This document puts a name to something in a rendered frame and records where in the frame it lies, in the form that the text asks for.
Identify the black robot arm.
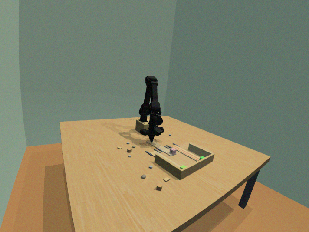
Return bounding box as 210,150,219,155
139,76,163,136

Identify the tan strip with blue stripes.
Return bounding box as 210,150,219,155
146,141,167,150

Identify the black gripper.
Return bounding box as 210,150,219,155
140,122,156,142

